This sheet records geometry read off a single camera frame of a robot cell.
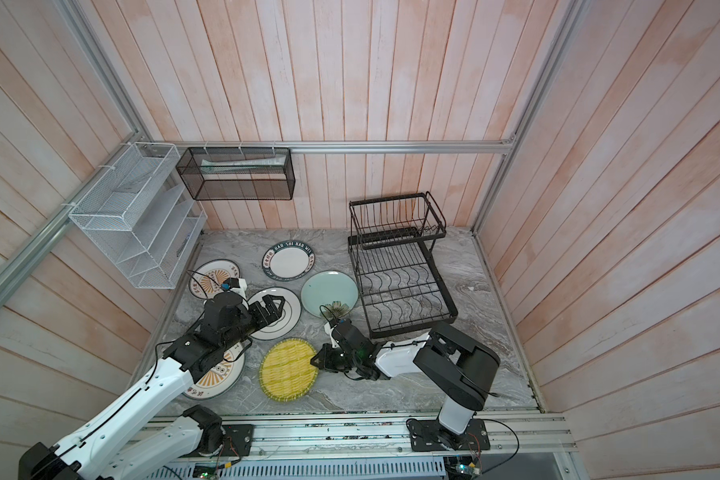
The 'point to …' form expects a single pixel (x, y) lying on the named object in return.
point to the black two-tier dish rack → (390, 242)
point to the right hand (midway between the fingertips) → (311, 363)
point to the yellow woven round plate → (285, 369)
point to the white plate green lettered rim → (288, 260)
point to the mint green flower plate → (335, 290)
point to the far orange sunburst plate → (205, 280)
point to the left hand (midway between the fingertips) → (275, 311)
